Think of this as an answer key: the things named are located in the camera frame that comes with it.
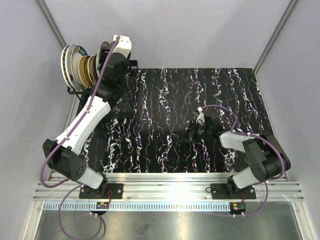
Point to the cream plate dark floral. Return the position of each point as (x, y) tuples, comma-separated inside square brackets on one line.
[(91, 70)]

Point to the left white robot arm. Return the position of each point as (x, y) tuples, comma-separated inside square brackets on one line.
[(62, 154)]

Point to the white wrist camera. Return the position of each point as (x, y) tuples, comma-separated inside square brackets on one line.
[(200, 117), (124, 45)]

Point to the small cream floral plate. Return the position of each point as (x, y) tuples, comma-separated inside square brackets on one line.
[(81, 71)]

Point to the white plate watermelon pattern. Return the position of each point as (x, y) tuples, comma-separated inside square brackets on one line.
[(68, 65)]

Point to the white slotted cable duct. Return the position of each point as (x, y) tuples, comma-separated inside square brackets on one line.
[(145, 206)]

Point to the black wire dish rack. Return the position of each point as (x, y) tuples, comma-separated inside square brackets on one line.
[(124, 109)]

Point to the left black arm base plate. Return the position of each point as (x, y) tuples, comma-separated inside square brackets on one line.
[(109, 190)]

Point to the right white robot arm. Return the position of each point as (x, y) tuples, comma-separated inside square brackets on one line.
[(266, 158)]

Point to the mint green flower plate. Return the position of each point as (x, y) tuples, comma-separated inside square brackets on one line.
[(98, 60)]

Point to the right aluminium frame post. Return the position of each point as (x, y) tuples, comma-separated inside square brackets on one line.
[(276, 33)]

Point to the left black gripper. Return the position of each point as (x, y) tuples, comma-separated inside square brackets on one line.
[(125, 60)]

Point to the aluminium frame post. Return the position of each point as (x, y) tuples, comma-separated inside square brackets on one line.
[(276, 33), (44, 9)]

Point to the red floral plate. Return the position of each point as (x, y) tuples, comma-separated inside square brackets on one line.
[(96, 72)]

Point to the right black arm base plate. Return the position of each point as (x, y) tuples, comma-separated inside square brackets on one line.
[(224, 191)]

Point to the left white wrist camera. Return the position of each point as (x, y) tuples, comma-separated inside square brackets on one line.
[(124, 45)]

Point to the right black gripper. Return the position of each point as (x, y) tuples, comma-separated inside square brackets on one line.
[(191, 133)]

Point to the yellow patterned small plate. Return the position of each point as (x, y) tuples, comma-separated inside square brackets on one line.
[(85, 70)]

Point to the white plate dark green rim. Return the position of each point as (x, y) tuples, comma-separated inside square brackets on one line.
[(76, 54)]

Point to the grey plate deer pattern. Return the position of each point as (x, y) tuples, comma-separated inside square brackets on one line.
[(105, 46)]

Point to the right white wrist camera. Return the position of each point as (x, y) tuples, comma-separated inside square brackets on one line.
[(200, 117)]

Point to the aluminium mounting rail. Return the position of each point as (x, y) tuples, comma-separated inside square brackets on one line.
[(193, 187)]

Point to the black marble pattern mat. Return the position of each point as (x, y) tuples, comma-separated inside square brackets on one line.
[(166, 99)]

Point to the left aluminium frame post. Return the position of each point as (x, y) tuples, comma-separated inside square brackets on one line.
[(44, 9)]

